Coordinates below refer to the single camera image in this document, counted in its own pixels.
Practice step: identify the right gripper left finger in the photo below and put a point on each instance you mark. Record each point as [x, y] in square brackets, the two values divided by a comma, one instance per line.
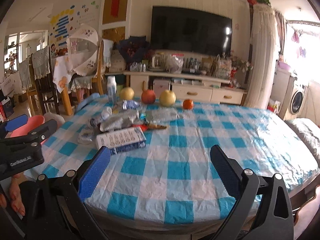
[61, 212]

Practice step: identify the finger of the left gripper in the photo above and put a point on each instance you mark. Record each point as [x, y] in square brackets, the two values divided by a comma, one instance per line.
[11, 125]
[39, 134]

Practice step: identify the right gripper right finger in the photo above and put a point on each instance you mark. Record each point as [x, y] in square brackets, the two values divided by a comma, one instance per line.
[274, 219]

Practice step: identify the pink plastic trash bucket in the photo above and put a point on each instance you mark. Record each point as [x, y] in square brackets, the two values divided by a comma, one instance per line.
[33, 123]

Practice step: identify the grey cushion stool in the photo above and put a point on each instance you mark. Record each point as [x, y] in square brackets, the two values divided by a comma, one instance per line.
[58, 118]

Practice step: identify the dining table with cloth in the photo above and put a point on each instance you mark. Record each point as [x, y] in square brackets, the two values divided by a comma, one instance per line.
[74, 72]

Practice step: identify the dark wooden chair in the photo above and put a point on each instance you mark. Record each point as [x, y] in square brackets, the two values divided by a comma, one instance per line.
[41, 75]

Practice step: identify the white milk bottle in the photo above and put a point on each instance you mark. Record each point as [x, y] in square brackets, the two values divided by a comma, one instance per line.
[112, 89]

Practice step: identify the silver crumpled wrapper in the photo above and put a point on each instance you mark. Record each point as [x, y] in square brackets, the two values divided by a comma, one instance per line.
[119, 121]

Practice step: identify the yellow pear left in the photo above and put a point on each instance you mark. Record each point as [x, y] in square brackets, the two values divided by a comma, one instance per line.
[127, 93]

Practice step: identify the yellow pear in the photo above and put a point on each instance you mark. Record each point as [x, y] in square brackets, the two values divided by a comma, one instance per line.
[127, 93]
[167, 98]

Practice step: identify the white mesh food cover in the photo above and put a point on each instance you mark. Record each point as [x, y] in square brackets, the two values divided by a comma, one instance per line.
[83, 47]

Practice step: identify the wooden chair light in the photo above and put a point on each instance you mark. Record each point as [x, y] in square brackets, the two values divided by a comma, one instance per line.
[98, 78]

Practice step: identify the blue white checkered tablecloth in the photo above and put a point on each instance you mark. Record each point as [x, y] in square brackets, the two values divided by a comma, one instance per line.
[172, 180]

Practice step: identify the red apple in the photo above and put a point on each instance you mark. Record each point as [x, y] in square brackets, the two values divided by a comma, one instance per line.
[148, 97]

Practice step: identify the white washing machine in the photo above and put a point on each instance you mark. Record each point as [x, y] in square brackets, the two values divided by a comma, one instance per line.
[293, 100]

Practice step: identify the clear plastic wrapper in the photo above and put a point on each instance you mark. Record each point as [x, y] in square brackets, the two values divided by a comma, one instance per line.
[157, 116]

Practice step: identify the dark flower bouquet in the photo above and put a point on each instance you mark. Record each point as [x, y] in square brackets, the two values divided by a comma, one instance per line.
[133, 49]

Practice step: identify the yellow pear right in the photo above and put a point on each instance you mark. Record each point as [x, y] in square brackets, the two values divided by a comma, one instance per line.
[167, 98]

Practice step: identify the small orange tangerine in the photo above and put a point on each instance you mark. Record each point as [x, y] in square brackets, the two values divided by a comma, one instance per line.
[188, 104]

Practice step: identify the cream tv cabinet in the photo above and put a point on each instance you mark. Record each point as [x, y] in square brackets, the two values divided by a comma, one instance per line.
[199, 88]

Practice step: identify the white lace covered air conditioner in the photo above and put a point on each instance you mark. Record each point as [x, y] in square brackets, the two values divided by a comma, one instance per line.
[263, 38]

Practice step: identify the black flat television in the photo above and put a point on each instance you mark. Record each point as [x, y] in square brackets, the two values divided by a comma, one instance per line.
[182, 29]

